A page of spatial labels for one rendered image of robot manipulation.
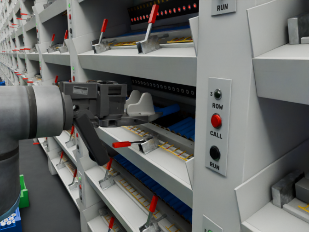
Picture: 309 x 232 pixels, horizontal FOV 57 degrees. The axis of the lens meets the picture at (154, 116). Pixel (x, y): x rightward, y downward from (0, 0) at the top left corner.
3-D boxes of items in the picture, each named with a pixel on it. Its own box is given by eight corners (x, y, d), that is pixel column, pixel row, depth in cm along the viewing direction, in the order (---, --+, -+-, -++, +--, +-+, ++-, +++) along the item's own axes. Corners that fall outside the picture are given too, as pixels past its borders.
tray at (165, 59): (203, 88, 40) (182, -17, 35) (82, 68, 91) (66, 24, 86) (294, 47, 48) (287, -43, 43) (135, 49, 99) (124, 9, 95)
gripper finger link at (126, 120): (151, 116, 55) (108, 118, 51) (151, 124, 55) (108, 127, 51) (141, 112, 59) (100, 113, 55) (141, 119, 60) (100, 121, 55)
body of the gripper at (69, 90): (131, 84, 53) (65, 84, 47) (129, 129, 55) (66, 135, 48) (114, 81, 59) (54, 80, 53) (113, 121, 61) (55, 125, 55)
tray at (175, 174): (198, 214, 44) (185, 162, 41) (85, 127, 96) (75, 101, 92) (282, 157, 52) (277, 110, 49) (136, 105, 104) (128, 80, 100)
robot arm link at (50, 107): (38, 144, 45) (28, 130, 53) (68, 141, 48) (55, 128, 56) (36, 88, 44) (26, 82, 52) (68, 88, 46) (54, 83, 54)
